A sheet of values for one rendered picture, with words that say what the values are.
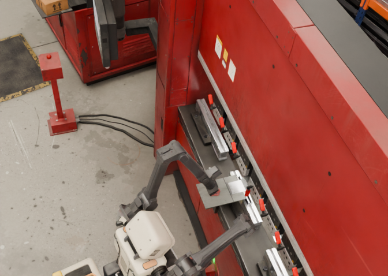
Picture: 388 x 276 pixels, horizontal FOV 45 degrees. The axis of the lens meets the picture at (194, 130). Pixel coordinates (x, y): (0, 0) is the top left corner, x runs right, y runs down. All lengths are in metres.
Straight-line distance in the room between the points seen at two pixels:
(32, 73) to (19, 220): 1.69
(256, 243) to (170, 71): 1.26
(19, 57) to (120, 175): 1.85
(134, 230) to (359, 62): 1.29
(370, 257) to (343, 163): 0.35
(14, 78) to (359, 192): 3.94
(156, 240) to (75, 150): 2.22
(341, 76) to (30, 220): 2.90
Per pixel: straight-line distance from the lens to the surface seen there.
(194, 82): 3.36
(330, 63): 1.84
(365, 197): 1.78
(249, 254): 2.89
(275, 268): 2.78
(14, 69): 5.18
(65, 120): 4.45
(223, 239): 2.39
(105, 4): 3.22
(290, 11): 2.04
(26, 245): 3.94
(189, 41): 3.10
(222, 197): 2.90
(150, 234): 2.31
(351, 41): 1.98
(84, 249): 3.84
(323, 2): 2.15
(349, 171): 1.82
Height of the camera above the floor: 3.43
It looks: 50 degrees down
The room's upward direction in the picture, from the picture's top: 8 degrees clockwise
